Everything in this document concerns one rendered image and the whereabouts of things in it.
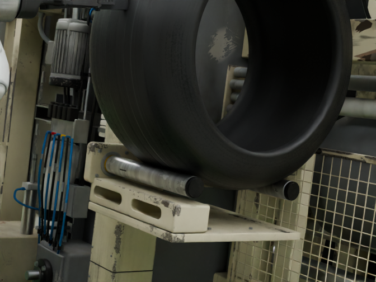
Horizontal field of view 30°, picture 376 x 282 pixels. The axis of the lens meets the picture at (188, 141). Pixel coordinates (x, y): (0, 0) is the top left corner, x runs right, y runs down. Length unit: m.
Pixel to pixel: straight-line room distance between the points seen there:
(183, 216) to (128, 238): 0.41
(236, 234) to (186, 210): 0.15
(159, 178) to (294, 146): 0.31
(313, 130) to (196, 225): 0.35
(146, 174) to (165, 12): 0.38
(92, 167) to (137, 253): 0.28
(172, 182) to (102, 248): 0.45
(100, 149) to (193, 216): 0.36
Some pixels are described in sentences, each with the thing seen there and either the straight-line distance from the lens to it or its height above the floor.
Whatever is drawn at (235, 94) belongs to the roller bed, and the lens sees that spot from 2.08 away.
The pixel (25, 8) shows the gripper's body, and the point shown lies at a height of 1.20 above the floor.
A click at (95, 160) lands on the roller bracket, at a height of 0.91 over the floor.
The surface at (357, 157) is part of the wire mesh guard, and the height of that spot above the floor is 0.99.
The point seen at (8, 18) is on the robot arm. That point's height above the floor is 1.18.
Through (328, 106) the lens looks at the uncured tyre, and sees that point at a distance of 1.63.
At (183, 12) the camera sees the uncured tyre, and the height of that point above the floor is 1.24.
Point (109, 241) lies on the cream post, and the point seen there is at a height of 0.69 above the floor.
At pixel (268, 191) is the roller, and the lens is 1.65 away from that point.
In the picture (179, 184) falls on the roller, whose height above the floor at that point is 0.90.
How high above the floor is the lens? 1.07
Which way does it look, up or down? 3 degrees down
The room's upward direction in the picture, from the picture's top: 7 degrees clockwise
